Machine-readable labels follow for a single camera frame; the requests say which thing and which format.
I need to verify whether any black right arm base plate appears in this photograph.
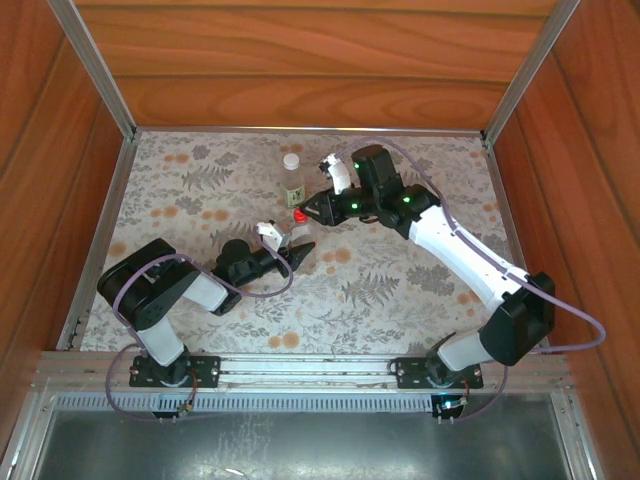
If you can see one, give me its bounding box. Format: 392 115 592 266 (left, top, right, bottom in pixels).
394 355 485 390

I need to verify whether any aluminium lower frame rail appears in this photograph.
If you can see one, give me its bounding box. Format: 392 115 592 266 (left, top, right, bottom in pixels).
549 394 604 480
0 389 59 480

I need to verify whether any clear bottle green label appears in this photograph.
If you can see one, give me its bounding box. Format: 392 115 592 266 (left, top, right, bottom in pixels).
279 152 308 211

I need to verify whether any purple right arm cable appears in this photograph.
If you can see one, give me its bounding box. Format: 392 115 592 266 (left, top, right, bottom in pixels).
332 137 607 424

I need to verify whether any clear bottle red label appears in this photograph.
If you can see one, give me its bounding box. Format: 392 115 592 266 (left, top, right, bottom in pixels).
289 219 314 251

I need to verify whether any small circuit board green light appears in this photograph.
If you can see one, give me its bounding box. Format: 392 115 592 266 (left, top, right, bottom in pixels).
435 394 471 426

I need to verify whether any grey sheet metal panel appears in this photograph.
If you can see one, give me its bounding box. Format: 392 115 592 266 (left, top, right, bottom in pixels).
29 410 576 480

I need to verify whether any grey slotted cable duct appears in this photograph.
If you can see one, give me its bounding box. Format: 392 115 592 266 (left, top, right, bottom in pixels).
54 392 551 414

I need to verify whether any aluminium frame post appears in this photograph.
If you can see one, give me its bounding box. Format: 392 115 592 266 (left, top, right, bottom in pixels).
48 0 138 142
480 0 584 144

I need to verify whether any aluminium side rail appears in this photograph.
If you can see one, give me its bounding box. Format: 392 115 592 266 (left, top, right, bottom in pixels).
480 137 534 281
57 135 137 351

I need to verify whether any floral tablecloth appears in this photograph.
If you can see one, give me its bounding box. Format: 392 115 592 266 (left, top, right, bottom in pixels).
79 130 526 354

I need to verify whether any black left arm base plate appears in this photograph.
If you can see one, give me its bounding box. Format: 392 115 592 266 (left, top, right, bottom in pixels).
128 353 222 389

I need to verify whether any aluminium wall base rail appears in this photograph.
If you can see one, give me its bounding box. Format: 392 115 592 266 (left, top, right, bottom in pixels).
134 125 485 138

